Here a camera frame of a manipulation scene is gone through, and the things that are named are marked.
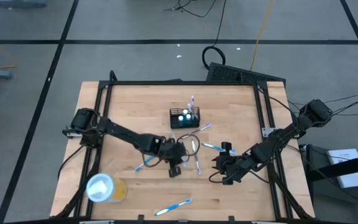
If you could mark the black metal beam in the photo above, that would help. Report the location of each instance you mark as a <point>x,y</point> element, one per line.
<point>337,168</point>

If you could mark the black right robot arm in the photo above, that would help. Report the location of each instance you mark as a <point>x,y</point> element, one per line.
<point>278,140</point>

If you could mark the white booklet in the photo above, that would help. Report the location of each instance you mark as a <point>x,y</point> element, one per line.
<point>356,180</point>

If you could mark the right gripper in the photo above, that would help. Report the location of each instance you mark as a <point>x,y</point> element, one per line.
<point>236,166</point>

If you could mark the clear plastic cup with lid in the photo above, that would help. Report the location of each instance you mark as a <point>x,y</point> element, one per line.
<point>104,188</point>

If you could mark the silver metal bracket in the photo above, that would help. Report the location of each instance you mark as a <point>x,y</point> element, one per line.
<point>96,222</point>
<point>264,222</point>

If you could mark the dark grey side table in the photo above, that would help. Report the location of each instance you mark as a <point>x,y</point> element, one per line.
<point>322,193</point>

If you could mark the black metal table frame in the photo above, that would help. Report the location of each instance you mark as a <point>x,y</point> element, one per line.
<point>182,83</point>

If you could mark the black table clamp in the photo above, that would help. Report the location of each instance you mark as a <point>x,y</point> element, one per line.
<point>140,217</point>
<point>231,219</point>

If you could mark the teal toothpaste tube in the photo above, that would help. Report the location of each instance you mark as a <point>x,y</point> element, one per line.
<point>188,116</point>

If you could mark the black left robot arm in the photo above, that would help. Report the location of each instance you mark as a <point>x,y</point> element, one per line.
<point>123,133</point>

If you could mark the teal mouthwash bottle white cap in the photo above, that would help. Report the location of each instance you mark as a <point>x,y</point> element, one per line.
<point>181,118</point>
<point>185,111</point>

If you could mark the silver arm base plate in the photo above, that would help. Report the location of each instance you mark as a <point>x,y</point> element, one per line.
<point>68,134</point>
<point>267,132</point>

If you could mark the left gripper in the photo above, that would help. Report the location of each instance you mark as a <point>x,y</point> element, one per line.
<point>174,152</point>

